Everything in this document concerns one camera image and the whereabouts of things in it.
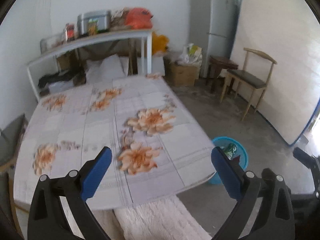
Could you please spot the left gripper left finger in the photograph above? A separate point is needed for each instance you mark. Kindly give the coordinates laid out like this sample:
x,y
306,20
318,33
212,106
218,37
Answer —
x,y
47,219

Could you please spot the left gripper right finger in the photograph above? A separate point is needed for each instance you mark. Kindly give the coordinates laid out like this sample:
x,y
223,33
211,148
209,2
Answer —
x,y
275,218

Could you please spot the blue plastic trash bin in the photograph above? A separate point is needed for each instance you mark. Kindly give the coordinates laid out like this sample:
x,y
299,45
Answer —
x,y
233,150

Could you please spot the grey chair at left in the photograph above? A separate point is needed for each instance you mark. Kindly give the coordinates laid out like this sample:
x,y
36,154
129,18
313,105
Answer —
x,y
11,138

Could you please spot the white fluffy cloth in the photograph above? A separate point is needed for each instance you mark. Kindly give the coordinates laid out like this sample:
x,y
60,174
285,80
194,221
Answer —
x,y
166,218

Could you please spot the black clothing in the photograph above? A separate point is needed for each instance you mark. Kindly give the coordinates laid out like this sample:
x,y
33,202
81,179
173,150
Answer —
x,y
60,80

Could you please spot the wooden chair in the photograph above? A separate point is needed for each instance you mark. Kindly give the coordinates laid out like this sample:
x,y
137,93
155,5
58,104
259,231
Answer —
x,y
243,76

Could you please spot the white pillow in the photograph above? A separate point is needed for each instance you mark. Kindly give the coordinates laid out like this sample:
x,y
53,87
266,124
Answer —
x,y
107,69

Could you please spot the dark wooden stool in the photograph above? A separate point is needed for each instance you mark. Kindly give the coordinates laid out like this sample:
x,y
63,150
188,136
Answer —
x,y
215,66

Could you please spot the cardboard box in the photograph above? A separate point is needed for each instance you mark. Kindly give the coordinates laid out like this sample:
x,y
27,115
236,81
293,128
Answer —
x,y
180,75

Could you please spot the white plastic bag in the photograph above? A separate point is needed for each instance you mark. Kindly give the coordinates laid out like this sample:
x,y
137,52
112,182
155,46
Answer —
x,y
191,56

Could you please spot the white mattress blue edge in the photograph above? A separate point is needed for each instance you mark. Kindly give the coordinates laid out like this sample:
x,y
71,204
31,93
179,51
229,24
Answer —
x,y
278,41

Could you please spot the metal pot with label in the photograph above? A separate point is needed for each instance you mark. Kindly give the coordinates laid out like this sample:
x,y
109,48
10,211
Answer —
x,y
94,22

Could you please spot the yellow plastic bag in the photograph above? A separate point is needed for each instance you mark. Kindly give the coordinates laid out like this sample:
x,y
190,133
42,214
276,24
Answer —
x,y
159,44

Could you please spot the grey refrigerator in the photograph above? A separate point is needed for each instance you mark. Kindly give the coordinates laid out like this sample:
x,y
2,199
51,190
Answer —
x,y
212,27

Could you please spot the orange red plastic bag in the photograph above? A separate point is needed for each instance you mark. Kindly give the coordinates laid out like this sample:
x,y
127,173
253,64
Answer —
x,y
139,18

